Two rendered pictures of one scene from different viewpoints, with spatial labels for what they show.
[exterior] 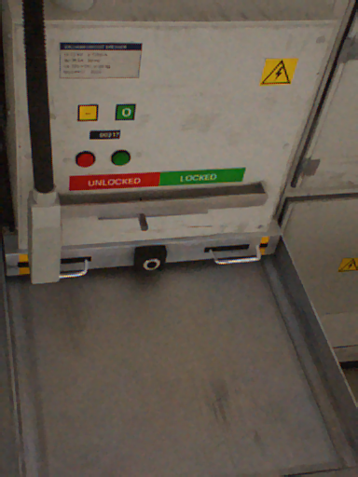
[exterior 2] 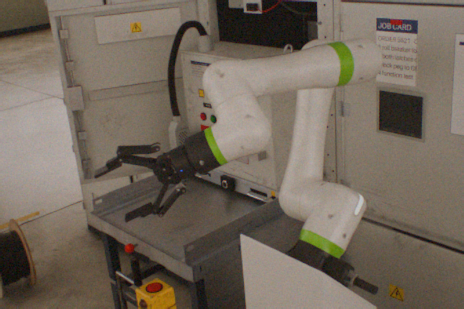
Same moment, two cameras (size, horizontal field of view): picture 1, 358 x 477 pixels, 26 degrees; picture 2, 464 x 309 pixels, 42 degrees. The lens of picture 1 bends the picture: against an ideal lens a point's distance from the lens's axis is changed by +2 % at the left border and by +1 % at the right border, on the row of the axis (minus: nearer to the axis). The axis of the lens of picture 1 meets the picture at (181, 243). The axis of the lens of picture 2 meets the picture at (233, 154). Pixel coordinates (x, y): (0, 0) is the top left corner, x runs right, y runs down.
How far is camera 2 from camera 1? 2.03 m
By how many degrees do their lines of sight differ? 62
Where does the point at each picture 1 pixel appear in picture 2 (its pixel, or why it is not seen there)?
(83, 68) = (197, 72)
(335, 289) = not seen: outside the picture
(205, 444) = (157, 232)
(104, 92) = not seen: hidden behind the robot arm
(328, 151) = (353, 178)
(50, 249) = (173, 143)
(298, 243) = (357, 252)
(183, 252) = (242, 186)
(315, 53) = not seen: hidden behind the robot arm
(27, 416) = (133, 200)
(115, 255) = (217, 176)
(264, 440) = (172, 241)
